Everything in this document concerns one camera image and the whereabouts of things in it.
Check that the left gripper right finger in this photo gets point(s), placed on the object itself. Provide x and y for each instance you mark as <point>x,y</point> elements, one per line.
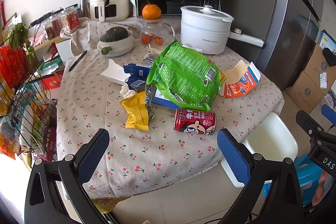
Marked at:
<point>283,203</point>

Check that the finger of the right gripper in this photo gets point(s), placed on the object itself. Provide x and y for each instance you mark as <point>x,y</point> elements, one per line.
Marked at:
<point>329,114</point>

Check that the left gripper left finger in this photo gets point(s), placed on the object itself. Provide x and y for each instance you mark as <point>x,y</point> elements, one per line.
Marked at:
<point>43,202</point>

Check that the orange white milk carton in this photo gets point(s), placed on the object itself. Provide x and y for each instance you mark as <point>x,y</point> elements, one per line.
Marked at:
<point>240,80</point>

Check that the red drink can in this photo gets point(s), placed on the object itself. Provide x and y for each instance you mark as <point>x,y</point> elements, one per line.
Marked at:
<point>195,122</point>

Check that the yellow snack wrapper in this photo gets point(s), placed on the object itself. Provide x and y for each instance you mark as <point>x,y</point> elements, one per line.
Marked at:
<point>135,107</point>

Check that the white tissue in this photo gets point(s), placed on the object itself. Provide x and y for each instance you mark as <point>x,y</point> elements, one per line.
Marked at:
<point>125,92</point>

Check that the white paper box piece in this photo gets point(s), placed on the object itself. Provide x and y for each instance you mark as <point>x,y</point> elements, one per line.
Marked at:
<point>115,73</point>

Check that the green snack bag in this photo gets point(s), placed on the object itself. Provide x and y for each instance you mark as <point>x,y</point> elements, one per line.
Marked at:
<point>186,77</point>

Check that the blue white carton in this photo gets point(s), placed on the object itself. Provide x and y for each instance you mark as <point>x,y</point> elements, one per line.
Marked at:
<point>138,75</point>

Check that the white trash bin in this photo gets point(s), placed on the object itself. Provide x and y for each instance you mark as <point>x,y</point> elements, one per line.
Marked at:
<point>271,139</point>

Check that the blue plastic stool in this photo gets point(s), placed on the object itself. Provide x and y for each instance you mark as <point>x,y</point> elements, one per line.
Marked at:
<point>308,175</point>

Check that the lower cardboard box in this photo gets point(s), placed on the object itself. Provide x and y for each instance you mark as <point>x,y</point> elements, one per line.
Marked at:
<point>304,93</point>

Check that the cardboard box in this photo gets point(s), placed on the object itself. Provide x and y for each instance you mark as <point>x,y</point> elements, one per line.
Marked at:
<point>304,93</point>
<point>318,70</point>

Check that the upper cardboard box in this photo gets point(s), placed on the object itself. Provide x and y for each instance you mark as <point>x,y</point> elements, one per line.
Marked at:
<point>318,70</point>

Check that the black pouch on box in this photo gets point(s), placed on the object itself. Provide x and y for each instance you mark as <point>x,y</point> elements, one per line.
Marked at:
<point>329,56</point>

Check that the blue white product box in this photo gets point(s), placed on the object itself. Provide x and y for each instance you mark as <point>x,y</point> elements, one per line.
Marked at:
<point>326,41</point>

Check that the grey refrigerator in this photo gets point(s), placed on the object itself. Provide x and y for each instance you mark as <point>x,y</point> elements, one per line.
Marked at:
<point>288,29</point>

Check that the cherry print tablecloth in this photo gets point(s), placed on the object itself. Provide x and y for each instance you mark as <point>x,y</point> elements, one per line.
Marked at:
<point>140,161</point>

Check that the black pen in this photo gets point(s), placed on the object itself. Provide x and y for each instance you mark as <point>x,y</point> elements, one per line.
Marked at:
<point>77,61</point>

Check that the white electric cooking pot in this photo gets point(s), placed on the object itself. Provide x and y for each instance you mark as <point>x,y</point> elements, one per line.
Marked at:
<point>207,30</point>

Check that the green lime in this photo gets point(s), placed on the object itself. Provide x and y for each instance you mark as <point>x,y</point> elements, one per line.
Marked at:
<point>106,50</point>

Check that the white stacked bowls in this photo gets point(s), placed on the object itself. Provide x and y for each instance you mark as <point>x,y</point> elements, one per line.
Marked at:
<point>119,48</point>

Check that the dark green pumpkin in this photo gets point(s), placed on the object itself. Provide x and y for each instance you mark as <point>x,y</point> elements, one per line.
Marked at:
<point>115,34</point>

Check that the red labelled storage jar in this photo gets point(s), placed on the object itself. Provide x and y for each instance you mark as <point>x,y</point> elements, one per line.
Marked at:
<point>70,19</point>

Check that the small orange left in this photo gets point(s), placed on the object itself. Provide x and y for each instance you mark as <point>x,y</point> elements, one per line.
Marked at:
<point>147,38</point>

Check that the small orange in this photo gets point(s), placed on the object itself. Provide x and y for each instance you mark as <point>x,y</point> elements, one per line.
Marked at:
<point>147,38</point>
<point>158,40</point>

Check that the small orange right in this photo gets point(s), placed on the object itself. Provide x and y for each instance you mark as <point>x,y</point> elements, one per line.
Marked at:
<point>158,40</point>

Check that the glass teapot jar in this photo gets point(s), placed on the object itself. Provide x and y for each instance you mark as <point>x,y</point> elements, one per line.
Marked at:
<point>159,28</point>

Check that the large orange on jar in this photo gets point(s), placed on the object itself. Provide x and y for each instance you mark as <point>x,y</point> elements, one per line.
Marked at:
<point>151,11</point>

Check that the black wire rack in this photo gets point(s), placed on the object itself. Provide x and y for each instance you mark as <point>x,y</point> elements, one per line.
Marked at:
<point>27,110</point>

